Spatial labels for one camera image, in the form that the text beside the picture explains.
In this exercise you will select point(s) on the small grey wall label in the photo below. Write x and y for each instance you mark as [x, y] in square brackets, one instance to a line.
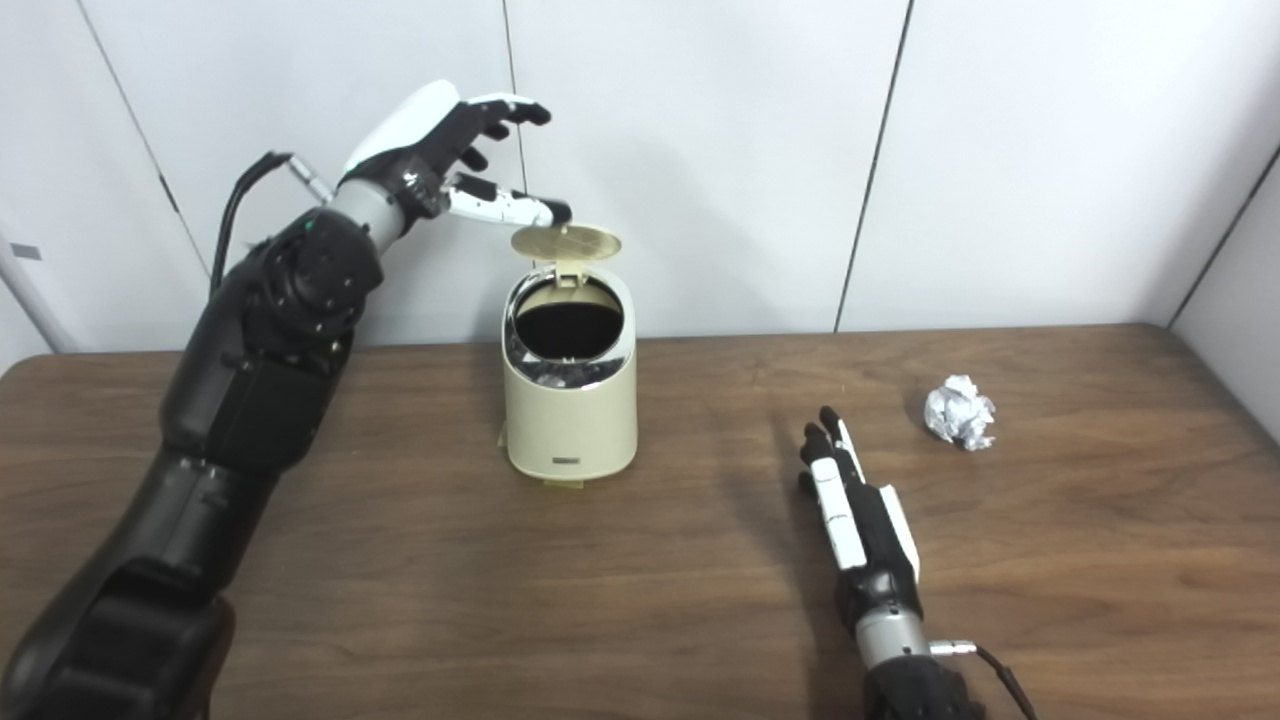
[25, 251]

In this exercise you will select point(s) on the white paper ball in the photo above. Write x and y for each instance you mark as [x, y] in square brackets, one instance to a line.
[958, 412]

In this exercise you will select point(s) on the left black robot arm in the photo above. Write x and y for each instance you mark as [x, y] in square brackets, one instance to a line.
[250, 400]

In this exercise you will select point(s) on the beige tape strip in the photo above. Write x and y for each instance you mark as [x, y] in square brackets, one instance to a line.
[564, 484]

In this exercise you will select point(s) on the round cream bin lid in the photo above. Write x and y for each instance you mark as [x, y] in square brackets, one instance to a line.
[565, 242]

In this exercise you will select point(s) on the cream-colored bin body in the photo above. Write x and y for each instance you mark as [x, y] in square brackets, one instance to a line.
[570, 425]

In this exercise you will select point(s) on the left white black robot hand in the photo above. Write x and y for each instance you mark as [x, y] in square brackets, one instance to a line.
[420, 140]

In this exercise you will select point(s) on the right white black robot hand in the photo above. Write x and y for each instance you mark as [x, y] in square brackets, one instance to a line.
[870, 550]

